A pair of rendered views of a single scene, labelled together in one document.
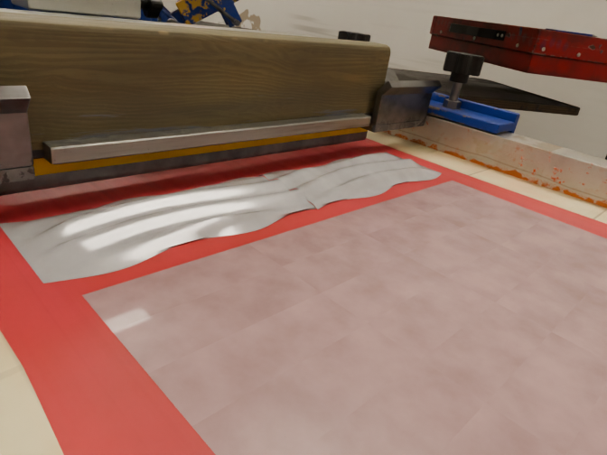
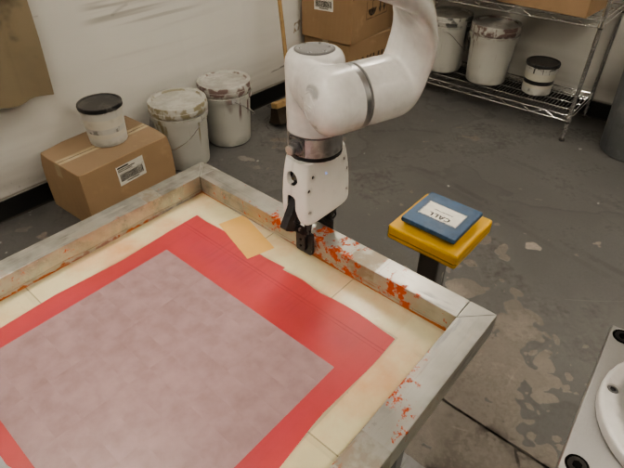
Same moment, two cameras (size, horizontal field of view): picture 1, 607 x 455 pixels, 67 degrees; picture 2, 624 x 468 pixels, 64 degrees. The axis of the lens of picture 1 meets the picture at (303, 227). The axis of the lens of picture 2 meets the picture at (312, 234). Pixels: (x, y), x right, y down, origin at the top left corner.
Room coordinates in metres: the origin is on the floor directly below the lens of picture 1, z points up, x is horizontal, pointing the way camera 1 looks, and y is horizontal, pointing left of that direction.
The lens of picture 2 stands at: (0.00, 0.25, 1.47)
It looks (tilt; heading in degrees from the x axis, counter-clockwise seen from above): 39 degrees down; 269
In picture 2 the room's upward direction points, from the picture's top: straight up
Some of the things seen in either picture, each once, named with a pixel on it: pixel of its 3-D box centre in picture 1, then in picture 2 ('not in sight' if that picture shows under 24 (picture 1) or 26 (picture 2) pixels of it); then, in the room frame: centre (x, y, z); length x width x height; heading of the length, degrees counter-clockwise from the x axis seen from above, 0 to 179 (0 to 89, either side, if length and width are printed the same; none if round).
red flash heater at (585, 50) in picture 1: (567, 53); not in sight; (1.39, -0.64, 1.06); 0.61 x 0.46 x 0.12; 108
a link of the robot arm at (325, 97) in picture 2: not in sight; (324, 100); (-0.02, -0.32, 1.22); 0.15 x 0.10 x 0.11; 121
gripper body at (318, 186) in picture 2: not in sight; (315, 175); (-0.01, -0.36, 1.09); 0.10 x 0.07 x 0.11; 48
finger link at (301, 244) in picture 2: not in sight; (299, 238); (0.01, -0.33, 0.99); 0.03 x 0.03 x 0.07; 48
